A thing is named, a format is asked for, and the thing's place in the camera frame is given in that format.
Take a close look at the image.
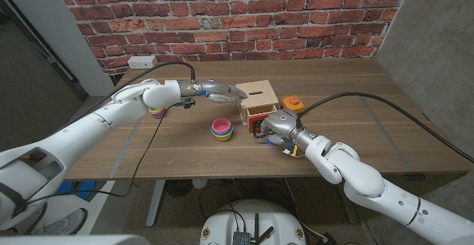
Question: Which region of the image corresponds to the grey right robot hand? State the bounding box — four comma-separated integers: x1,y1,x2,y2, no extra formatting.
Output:
260,108,320,153

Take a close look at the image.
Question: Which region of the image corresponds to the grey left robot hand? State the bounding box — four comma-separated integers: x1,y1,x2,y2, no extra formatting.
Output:
179,77,248,104

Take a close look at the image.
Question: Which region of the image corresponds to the red-fronted wooden drawer black handle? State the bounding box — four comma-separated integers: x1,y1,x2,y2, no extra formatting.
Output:
246,104,278,139

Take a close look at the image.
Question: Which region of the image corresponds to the light wooden slotted box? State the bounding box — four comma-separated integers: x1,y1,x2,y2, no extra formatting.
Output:
235,79,279,127

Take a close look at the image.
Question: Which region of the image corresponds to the orange emergency stop button box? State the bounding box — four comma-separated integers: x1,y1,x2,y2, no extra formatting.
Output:
280,95,307,115

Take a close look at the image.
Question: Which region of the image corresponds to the pink nesting cup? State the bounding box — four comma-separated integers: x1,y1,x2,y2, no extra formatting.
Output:
211,117,233,134

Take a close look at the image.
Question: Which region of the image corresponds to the blue nesting cup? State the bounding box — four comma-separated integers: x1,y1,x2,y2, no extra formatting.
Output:
210,124,234,138

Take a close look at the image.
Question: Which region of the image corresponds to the yellow nesting cup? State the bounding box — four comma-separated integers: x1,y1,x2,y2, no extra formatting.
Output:
211,130,234,142

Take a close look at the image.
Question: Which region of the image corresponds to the white power outlet strip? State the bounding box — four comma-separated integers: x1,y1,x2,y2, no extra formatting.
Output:
127,55,158,70

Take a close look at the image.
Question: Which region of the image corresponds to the red brick printed backdrop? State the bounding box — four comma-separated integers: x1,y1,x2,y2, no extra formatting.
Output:
53,0,415,76

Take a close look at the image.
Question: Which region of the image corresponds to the black round floor base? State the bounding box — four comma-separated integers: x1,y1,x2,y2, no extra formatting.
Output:
164,179,193,198

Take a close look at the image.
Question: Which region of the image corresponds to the dark table leg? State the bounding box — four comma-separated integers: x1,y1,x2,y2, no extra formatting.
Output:
335,185,359,226

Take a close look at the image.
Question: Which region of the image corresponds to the white robot torso base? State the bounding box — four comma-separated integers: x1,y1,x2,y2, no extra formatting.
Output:
199,199,307,245

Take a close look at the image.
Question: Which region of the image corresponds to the grey computer module with antennas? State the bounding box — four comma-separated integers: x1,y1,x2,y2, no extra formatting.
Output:
232,212,275,245

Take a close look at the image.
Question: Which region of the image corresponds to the white table leg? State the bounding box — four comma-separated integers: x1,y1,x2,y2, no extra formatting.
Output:
145,179,167,228

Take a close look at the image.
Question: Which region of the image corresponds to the blue floor pad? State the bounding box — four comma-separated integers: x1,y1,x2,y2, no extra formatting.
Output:
55,181,96,201

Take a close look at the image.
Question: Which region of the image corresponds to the white sneaker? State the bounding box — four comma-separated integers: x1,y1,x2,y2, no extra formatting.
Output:
14,207,88,236

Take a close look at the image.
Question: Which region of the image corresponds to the white robot head rim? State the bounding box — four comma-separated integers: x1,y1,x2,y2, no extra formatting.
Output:
0,233,151,245

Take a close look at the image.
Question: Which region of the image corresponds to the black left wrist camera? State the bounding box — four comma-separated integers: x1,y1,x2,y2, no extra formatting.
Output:
173,97,196,110

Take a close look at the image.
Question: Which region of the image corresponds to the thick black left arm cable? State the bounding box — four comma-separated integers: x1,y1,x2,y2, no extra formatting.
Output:
59,60,197,127

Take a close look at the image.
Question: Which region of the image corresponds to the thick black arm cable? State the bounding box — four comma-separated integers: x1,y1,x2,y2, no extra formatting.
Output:
296,92,474,164
59,60,197,127

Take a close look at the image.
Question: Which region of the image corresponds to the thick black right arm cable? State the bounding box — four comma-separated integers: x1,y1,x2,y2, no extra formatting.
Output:
296,92,474,164

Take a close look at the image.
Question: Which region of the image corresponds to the thin black left wrist cable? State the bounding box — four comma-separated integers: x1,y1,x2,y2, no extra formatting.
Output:
25,104,178,205

